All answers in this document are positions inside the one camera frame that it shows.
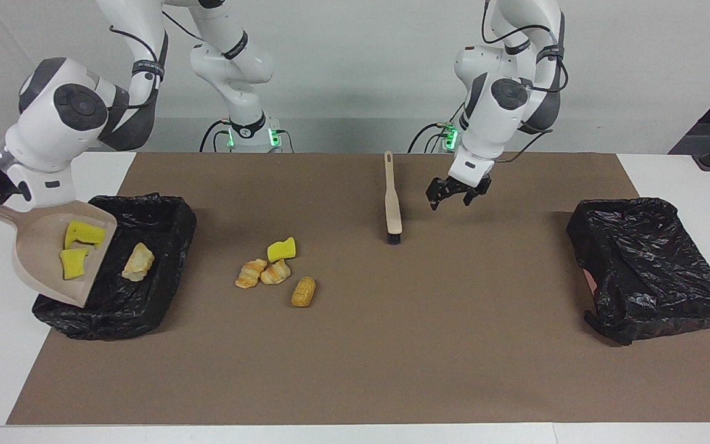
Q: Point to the pale bread chunk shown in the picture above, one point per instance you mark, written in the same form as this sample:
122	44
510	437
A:
138	262

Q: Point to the black bag-lined trash bin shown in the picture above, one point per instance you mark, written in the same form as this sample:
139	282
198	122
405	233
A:
158	290

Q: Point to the beige plastic dustpan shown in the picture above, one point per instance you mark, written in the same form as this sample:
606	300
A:
40	246

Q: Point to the yellow wedge sponge piece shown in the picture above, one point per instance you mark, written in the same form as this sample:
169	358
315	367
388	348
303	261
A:
74	264

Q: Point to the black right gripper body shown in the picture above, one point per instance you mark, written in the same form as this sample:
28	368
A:
2	180

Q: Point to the yellow notched sponge piece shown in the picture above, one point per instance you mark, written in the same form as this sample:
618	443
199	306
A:
281	250

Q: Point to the brown oval bread roll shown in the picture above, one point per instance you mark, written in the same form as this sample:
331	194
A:
303	291

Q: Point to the yellow and green sponge piece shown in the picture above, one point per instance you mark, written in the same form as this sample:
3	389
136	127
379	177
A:
84	234

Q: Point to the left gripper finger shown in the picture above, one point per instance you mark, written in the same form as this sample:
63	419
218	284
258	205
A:
436	192
473	197

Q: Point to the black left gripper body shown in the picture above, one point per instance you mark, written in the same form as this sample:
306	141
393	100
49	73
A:
469	185

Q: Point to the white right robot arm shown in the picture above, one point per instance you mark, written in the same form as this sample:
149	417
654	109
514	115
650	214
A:
47	148

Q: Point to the plain white electrical box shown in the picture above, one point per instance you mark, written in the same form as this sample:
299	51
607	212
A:
84	132

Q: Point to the pale striped croissant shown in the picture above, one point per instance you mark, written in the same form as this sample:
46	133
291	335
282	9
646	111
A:
276	272

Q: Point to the beige hand brush black bristles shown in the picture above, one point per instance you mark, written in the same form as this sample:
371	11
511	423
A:
393	203

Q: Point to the bag-lined bin showing pink side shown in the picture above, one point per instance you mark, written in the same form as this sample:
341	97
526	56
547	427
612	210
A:
638	265

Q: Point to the orange striped croissant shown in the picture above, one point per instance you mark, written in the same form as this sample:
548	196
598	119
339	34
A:
250	274

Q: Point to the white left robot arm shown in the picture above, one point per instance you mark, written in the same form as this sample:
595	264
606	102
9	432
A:
484	123

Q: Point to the brown paper table mat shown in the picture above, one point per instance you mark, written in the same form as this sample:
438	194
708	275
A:
355	370

